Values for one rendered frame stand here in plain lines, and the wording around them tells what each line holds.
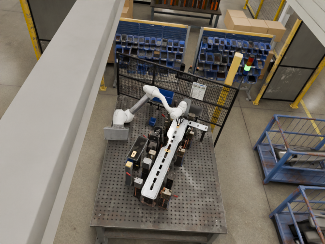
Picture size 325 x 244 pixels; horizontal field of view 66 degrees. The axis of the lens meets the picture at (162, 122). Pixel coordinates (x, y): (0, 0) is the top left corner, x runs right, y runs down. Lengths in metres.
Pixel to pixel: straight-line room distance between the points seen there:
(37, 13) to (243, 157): 4.48
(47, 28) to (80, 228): 3.48
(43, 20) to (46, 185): 4.89
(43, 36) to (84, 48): 4.78
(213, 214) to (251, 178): 1.57
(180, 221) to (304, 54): 4.01
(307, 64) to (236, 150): 2.27
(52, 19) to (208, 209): 4.04
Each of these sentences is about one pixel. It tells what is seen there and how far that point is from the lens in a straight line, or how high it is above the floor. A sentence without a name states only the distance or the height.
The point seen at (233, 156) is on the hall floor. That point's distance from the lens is 4.85.
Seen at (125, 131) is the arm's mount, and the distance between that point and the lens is 3.62.
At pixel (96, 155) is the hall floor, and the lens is 4.48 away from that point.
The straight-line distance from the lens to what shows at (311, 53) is 5.74.
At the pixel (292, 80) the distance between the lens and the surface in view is 6.03.
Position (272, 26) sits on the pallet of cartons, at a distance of 6.37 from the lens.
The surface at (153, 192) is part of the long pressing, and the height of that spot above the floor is 1.00.
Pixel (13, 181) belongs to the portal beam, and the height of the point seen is 3.33.
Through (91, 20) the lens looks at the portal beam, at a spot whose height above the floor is 3.33.
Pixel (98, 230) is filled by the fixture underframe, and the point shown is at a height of 0.45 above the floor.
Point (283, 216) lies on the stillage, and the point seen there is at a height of 0.16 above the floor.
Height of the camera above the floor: 3.64
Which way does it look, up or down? 46 degrees down
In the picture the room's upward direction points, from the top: 9 degrees clockwise
